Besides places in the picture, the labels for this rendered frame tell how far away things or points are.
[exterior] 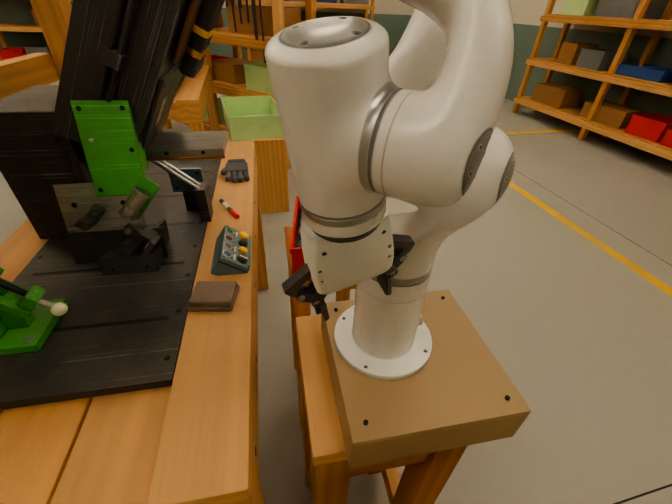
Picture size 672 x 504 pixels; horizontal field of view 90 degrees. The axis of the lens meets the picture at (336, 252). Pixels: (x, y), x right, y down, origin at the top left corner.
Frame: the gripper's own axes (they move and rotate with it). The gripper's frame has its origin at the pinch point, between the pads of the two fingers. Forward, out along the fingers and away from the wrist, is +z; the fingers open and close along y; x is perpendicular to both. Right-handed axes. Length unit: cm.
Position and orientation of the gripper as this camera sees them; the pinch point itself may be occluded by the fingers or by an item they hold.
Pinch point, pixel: (353, 295)
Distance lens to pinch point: 46.5
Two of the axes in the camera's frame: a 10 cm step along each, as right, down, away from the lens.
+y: -9.2, 3.4, -1.7
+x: 3.7, 6.8, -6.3
